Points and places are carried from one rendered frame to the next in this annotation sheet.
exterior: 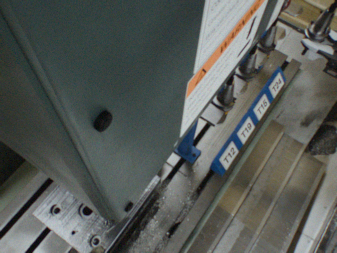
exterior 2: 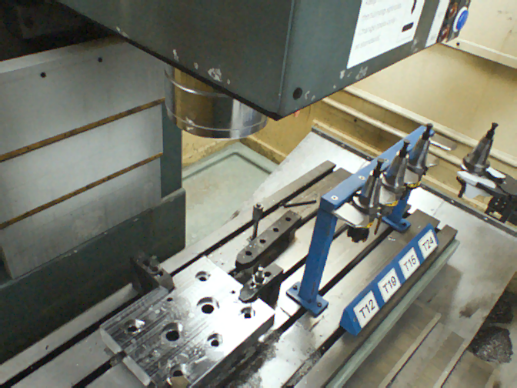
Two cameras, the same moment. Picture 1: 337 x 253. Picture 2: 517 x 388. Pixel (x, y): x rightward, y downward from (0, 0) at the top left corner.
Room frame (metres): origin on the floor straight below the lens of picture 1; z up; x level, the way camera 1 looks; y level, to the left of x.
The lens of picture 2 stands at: (-0.36, 0.01, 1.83)
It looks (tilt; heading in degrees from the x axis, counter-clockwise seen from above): 38 degrees down; 6
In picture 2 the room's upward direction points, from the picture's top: 7 degrees clockwise
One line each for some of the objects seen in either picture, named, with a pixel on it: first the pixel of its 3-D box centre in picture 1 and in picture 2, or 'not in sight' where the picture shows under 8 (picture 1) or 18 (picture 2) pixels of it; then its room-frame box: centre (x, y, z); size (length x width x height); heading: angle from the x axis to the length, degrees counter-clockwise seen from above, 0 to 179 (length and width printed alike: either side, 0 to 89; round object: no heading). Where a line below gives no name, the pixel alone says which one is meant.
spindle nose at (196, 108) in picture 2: not in sight; (221, 77); (0.27, 0.16, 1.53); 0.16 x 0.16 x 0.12
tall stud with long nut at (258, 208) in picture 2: not in sight; (256, 221); (0.62, 0.11, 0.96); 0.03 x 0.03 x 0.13
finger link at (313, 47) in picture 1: (314, 52); (472, 188); (0.66, -0.40, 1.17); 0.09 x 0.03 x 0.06; 72
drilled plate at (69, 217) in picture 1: (99, 197); (190, 325); (0.24, 0.19, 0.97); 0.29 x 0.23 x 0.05; 149
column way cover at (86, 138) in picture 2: not in sight; (81, 155); (0.50, 0.54, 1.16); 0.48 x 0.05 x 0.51; 149
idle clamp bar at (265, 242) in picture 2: not in sight; (268, 244); (0.57, 0.07, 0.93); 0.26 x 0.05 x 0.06; 154
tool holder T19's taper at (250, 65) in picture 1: (248, 58); (398, 167); (0.55, -0.19, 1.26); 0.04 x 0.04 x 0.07
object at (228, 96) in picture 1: (226, 89); (371, 187); (0.46, -0.13, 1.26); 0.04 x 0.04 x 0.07
